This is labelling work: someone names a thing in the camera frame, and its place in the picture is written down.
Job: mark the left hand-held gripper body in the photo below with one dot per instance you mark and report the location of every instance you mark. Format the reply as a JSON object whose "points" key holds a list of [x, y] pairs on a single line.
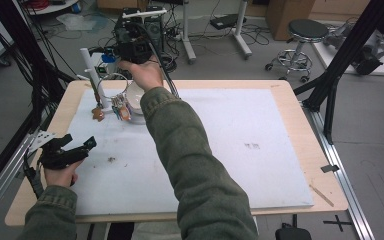
{"points": [[61, 158]]}

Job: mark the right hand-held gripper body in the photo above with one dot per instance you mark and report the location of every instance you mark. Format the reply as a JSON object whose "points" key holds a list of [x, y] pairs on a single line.
{"points": [[135, 46]]}

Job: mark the white key stand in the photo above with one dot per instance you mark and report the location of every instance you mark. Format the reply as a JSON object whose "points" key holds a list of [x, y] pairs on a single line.
{"points": [[93, 73]]}

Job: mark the bunch of coloured key tags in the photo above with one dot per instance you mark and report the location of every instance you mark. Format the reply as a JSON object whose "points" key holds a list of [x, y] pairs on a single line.
{"points": [[124, 112]]}

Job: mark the person's left hand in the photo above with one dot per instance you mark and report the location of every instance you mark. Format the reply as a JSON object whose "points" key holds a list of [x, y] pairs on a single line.
{"points": [[60, 176]]}

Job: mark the person's right hand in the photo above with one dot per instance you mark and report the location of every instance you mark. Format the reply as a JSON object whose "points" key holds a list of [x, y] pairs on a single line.
{"points": [[146, 75]]}

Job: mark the small white box green display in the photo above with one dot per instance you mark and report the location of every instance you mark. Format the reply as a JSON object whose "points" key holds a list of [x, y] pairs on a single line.
{"points": [[100, 68]]}

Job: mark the black computer tower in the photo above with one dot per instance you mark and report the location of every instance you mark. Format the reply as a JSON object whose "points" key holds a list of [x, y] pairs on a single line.
{"points": [[156, 31]]}

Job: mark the clear plastic bag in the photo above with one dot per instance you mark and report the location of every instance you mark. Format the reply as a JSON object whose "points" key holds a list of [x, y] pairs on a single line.
{"points": [[80, 22]]}

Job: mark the white ceramic bowl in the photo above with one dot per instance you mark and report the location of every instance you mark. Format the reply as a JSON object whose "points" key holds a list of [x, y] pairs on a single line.
{"points": [[135, 98]]}

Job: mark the white table leg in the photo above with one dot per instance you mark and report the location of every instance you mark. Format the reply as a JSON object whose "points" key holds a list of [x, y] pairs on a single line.
{"points": [[241, 30], [187, 36]]}

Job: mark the round white table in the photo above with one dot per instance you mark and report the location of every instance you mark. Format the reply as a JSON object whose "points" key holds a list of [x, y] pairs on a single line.
{"points": [[53, 7]]}

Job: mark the flat black device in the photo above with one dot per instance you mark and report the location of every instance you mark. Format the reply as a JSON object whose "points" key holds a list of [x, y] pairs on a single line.
{"points": [[226, 21]]}

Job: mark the cardboard box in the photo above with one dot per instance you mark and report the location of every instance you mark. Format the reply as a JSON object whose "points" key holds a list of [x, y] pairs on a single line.
{"points": [[290, 16]]}

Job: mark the white foam mat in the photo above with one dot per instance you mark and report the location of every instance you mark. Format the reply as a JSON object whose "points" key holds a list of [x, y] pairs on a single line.
{"points": [[253, 180]]}

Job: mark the black round stool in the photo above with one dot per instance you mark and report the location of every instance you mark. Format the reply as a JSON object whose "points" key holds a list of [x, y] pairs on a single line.
{"points": [[306, 30]]}

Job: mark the black clip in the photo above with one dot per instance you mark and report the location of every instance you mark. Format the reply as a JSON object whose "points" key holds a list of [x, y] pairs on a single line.
{"points": [[330, 168]]}

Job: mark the thin wooden stick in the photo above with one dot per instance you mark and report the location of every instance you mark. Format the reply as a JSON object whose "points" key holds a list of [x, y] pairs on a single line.
{"points": [[321, 195]]}

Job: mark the aluminium rail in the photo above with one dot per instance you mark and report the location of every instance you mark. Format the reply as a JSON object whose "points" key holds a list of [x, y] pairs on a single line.
{"points": [[346, 190], [0, 196]]}

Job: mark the black frame beams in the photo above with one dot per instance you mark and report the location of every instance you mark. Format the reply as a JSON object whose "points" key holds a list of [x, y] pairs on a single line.
{"points": [[343, 56], [16, 43]]}

